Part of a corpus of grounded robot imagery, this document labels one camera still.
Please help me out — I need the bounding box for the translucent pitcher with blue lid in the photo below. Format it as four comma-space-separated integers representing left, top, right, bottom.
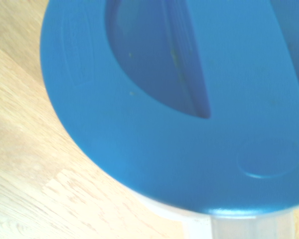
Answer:
39, 0, 299, 239

